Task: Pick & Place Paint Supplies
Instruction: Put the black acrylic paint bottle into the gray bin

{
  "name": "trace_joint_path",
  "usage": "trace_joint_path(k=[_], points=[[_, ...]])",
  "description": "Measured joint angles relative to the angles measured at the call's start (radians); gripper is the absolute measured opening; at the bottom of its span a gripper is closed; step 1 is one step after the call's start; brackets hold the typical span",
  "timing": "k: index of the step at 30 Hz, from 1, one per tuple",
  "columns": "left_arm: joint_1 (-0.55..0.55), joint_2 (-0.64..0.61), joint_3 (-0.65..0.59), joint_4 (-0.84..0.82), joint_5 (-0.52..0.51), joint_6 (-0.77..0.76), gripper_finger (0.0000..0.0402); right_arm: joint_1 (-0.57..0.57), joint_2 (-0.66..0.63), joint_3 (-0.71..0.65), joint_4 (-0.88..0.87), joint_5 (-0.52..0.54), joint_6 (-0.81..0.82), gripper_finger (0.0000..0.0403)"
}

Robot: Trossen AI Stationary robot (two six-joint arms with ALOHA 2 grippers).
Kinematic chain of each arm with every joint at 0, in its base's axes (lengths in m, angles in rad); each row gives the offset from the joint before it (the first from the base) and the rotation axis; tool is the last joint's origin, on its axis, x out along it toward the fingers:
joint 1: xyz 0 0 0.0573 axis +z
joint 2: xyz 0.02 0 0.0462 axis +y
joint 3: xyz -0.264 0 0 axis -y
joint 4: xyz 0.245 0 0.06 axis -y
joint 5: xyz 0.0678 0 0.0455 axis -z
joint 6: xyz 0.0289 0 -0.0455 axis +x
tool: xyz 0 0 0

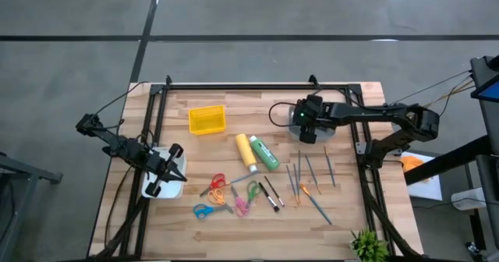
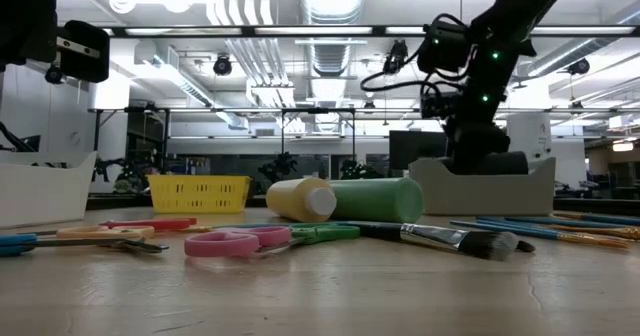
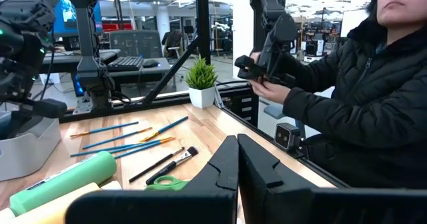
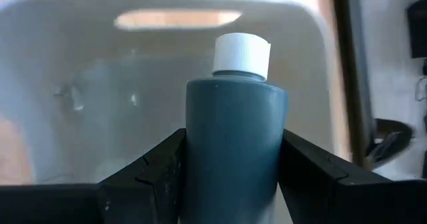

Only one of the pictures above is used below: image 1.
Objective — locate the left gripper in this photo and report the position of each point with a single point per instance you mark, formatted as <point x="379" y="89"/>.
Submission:
<point x="158" y="164"/>

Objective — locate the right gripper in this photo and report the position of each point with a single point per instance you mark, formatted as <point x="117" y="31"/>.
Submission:
<point x="312" y="114"/>

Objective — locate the green paint bottle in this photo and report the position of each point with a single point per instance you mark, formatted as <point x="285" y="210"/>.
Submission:
<point x="265" y="154"/>

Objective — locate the yellow paint bottle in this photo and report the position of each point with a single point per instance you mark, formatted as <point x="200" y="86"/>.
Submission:
<point x="245" y="151"/>

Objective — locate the thin black paintbrush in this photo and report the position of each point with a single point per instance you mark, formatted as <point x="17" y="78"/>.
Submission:
<point x="274" y="191"/>

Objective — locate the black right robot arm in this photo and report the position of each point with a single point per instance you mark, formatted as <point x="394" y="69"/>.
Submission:
<point x="370" y="112"/>

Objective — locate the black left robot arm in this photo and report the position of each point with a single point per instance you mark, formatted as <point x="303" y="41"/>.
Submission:
<point x="113" y="139"/>

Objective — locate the white plastic bin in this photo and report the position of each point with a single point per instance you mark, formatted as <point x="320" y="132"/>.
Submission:
<point x="173" y="190"/>

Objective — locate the grey plastic bin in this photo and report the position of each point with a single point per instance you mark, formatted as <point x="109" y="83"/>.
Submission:
<point x="326" y="134"/>

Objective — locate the black table clamp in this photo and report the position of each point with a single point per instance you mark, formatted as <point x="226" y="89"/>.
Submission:
<point x="168" y="80"/>
<point x="312" y="80"/>

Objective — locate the yellow plastic mesh basket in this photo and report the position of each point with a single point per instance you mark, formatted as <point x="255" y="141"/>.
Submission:
<point x="206" y="119"/>

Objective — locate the wide black paintbrush silver ferrule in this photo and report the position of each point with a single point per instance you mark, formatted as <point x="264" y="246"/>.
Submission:
<point x="269" y="197"/>

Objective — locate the orange object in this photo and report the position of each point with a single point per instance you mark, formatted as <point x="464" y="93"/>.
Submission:
<point x="413" y="163"/>

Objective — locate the white paper sheet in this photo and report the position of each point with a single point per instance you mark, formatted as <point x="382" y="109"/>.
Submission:
<point x="429" y="188"/>

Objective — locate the black diagonal beam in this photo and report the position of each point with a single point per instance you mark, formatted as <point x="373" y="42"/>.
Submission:
<point x="448" y="160"/>

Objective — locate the green plant in white pot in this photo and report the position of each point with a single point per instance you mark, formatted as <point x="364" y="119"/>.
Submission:
<point x="368" y="248"/>

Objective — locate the grey metal stand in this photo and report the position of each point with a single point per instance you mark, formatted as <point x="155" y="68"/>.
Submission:
<point x="23" y="168"/>

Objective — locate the dark grey equipment stand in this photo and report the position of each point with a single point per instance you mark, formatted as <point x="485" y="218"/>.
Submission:
<point x="483" y="67"/>

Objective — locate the white power adapter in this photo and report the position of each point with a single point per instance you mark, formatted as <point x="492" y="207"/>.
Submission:
<point x="468" y="199"/>

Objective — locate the blue lit screen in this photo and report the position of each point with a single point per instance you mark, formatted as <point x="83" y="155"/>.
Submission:
<point x="492" y="93"/>

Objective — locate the grey metal bracket plate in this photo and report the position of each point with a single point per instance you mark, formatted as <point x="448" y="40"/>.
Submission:
<point x="360" y="148"/>

